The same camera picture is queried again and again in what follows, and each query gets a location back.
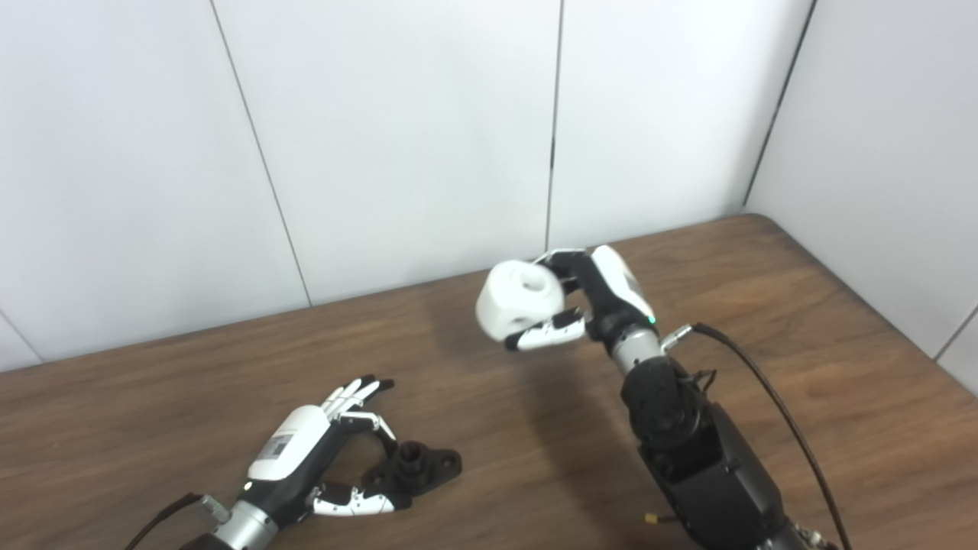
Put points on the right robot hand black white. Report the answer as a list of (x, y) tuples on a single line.
[(611, 298)]

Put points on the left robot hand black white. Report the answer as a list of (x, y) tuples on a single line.
[(294, 443)]

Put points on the black flanged holder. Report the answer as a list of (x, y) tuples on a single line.
[(420, 470)]

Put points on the round white piece with holes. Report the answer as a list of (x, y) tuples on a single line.
[(508, 302)]

